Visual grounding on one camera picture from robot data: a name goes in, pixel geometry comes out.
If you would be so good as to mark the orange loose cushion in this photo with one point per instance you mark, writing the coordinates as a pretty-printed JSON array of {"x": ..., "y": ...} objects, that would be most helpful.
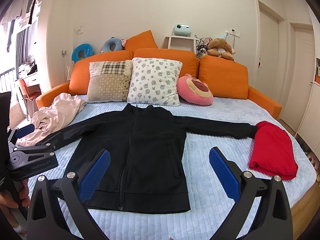
[{"x": 141, "y": 41}]

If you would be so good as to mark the patchwork plaid pillow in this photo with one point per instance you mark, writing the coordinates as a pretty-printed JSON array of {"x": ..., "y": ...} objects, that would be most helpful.
[{"x": 109, "y": 81}]

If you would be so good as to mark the white floral pillow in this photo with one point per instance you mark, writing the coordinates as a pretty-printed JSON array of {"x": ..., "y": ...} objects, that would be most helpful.
[{"x": 154, "y": 81}]

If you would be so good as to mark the white wall socket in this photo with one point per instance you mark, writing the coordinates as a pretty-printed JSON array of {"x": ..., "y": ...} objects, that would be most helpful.
[{"x": 234, "y": 32}]

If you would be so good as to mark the light blue quilted mattress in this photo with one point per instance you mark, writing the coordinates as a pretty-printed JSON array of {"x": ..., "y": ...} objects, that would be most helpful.
[{"x": 209, "y": 205}]

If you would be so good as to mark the brown plush bear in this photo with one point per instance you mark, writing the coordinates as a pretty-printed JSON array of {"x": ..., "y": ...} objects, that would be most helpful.
[{"x": 219, "y": 47}]

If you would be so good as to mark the black zip jacket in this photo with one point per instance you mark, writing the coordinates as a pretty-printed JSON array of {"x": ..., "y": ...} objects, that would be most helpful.
[{"x": 146, "y": 146}]

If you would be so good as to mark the beige right door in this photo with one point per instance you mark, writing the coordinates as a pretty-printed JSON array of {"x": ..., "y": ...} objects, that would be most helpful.
[{"x": 301, "y": 70}]

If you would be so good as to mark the pink round plush cushion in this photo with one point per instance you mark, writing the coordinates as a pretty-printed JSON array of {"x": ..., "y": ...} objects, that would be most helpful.
[{"x": 194, "y": 91}]

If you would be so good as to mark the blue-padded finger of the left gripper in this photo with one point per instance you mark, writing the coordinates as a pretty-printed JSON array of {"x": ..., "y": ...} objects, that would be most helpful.
[{"x": 18, "y": 133}]

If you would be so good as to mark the mint green projector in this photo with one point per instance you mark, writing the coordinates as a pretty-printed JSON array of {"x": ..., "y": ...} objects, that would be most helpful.
[{"x": 182, "y": 30}]

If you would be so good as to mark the beige door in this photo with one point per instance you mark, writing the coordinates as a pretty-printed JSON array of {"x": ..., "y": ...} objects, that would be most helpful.
[
  {"x": 270, "y": 54},
  {"x": 301, "y": 70}
]

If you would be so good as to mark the white cabinet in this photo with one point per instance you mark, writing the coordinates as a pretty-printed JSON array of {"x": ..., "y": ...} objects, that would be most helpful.
[{"x": 309, "y": 128}]

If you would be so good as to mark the orange chair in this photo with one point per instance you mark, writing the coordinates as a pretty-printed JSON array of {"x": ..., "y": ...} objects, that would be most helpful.
[{"x": 29, "y": 95}]

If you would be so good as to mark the folded red garment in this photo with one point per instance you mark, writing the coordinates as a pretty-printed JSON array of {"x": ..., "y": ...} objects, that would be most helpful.
[{"x": 273, "y": 152}]

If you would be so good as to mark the beige left door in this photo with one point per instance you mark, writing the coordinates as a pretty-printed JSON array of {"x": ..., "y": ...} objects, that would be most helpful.
[{"x": 270, "y": 54}]

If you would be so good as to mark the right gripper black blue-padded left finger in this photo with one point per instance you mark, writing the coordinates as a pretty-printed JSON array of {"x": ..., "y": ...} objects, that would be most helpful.
[{"x": 45, "y": 218}]

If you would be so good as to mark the grey elephant neck pillow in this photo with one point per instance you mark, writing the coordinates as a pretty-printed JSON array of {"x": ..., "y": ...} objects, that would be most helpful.
[{"x": 113, "y": 44}]

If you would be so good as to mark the crumpled pink garment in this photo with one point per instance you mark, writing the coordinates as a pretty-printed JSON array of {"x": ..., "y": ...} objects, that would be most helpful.
[{"x": 48, "y": 120}]

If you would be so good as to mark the blue neck pillow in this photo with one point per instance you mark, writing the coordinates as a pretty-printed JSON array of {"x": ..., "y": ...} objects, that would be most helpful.
[{"x": 81, "y": 52}]

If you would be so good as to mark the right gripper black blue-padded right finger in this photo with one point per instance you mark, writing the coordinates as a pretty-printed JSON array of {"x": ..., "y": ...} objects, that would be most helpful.
[{"x": 273, "y": 218}]

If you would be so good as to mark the orange sofa bed frame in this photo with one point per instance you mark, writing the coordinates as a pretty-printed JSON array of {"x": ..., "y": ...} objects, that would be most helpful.
[{"x": 225, "y": 79}]

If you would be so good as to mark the white small shelf stand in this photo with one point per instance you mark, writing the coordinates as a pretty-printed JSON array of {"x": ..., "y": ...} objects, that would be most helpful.
[{"x": 180, "y": 43}]

